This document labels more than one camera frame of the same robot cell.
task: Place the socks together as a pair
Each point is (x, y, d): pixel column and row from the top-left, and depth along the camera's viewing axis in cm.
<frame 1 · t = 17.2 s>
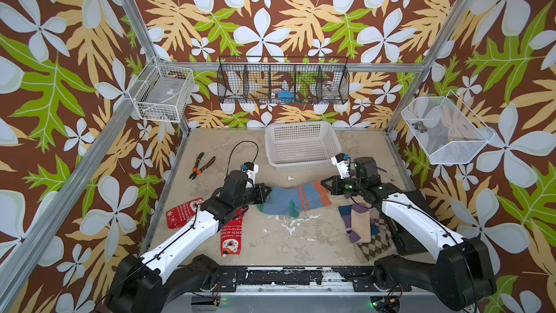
left hand: (273, 186, 79), fingers closed
right hand: (320, 181, 82), fingers closed
white plastic laundry basket: (301, 145, 107), point 7 cm above the table
orange black cutting pliers: (195, 171, 104), on the table
blue sock orange cuff: (294, 199, 90), point 5 cm above the table
red christmas sock: (176, 214, 90), on the table
red christmas sock 2: (231, 235, 86), on the table
beige purple striped sock: (361, 222, 89), on the table
argyle sock: (379, 243, 84), on the table

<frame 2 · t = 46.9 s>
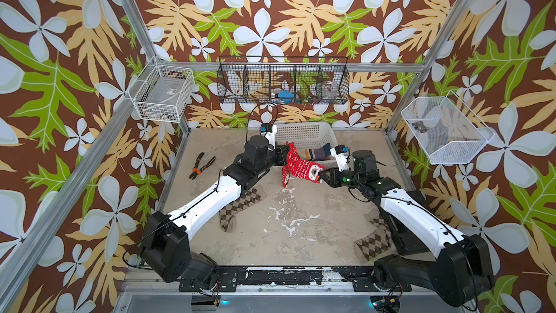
left hand: (291, 144, 77), fingers closed
right hand: (319, 172, 81), fingers closed
red christmas sock 2: (297, 167, 86), point 17 cm above the table
beige purple striped sock: (318, 154, 107), point 4 cm above the table
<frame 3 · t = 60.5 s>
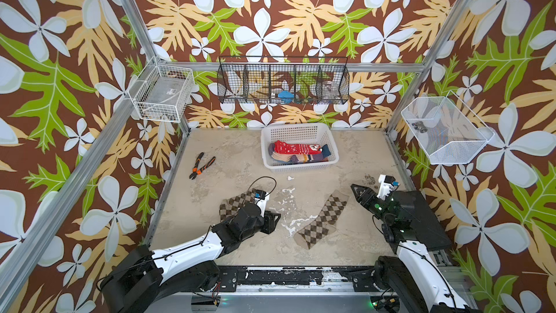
left hand: (278, 212, 82), fingers open
right hand: (352, 187, 82), fingers open
red christmas sock 2: (297, 148, 107), point 6 cm above the table
argyle sock: (323, 224, 88), on the table
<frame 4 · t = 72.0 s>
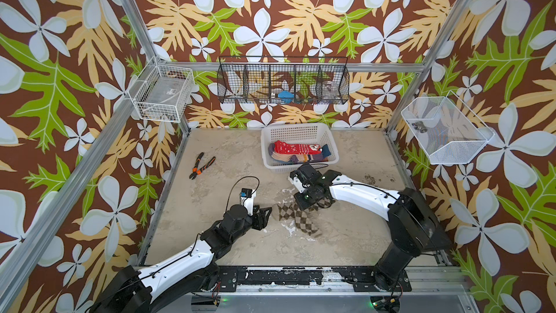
left hand: (267, 205, 83), fingers open
right hand: (297, 201, 88), fingers closed
argyle sock: (305, 223, 84), point 6 cm above the table
